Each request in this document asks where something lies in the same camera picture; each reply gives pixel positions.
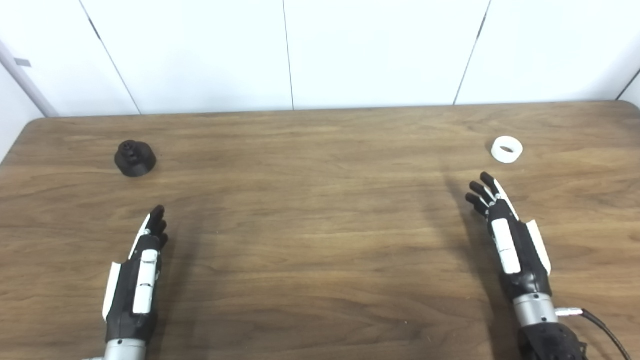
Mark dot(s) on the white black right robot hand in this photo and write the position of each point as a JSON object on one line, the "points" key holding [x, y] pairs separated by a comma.
{"points": [[525, 260]]}

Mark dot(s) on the grey wall corner post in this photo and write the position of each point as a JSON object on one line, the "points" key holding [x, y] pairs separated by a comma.
{"points": [[27, 82]]}

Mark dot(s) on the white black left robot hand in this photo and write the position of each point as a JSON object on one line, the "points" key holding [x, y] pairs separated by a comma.
{"points": [[125, 300]]}

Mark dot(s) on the round black plastic part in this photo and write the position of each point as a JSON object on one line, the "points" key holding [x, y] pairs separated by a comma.
{"points": [[135, 160]]}

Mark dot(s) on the small grey post tag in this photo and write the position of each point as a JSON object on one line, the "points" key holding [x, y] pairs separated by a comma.
{"points": [[22, 62]]}

